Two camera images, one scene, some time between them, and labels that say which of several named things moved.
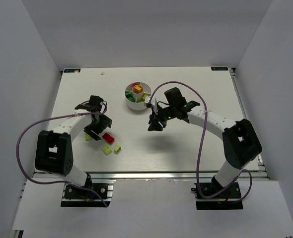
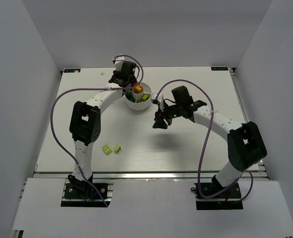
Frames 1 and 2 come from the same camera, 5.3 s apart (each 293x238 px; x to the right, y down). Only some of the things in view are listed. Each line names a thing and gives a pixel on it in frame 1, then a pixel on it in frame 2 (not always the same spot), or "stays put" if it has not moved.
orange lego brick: (137, 89) stays put
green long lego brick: (129, 96) stays put
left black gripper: (100, 127) to (121, 82)
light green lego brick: (107, 149) stays put
